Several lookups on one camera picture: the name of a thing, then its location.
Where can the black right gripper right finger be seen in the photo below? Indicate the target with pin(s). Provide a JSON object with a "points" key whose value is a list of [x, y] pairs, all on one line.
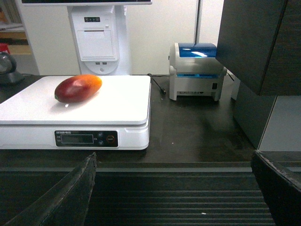
{"points": [[281, 189]]}

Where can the dark wooden cabinet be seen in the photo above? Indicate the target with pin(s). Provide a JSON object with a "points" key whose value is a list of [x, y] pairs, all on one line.
{"points": [[260, 43]]}

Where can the dark red mango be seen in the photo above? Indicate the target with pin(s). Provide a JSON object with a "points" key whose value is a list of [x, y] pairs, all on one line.
{"points": [[78, 88]]}

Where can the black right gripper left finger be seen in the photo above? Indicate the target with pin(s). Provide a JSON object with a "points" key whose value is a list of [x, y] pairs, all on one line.
{"points": [[66, 203]]}

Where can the white checkout scale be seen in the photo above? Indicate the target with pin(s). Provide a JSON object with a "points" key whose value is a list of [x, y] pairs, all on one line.
{"points": [[117, 117]]}

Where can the grey blue label printer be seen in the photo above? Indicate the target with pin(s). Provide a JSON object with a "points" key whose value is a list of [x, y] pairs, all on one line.
{"points": [[194, 71]]}

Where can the black barcode scanner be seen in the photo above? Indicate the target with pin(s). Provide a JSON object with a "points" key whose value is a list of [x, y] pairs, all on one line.
{"points": [[8, 73]]}

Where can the white POS terminal stand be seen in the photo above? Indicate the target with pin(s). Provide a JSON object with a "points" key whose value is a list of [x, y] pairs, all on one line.
{"points": [[99, 30]]}

